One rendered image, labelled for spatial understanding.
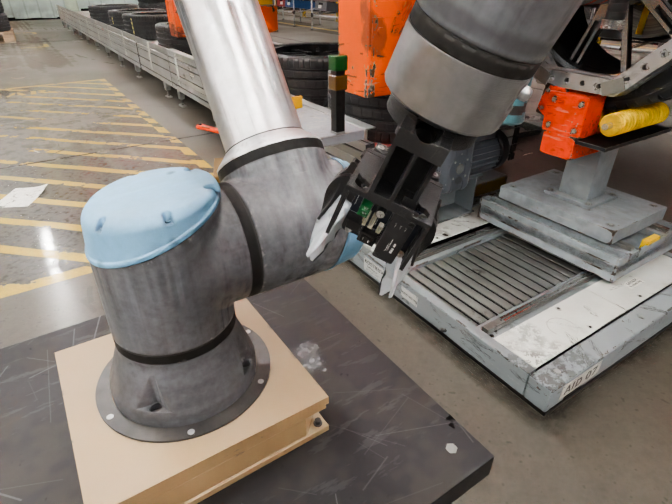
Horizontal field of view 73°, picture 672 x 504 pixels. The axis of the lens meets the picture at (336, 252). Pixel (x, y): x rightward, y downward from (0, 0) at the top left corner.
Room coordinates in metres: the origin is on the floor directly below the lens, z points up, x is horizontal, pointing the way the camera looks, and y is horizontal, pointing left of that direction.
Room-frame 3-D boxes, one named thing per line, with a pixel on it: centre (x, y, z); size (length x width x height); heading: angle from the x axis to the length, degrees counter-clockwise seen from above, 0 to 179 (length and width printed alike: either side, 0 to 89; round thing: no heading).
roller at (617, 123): (1.24, -0.81, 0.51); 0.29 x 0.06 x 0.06; 123
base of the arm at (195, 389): (0.46, 0.21, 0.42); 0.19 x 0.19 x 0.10
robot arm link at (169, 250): (0.47, 0.20, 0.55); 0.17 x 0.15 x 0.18; 124
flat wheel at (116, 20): (6.21, 2.39, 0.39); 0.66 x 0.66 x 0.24
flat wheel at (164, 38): (4.37, 1.21, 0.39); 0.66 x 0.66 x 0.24
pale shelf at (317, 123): (1.48, 0.10, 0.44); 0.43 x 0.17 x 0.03; 33
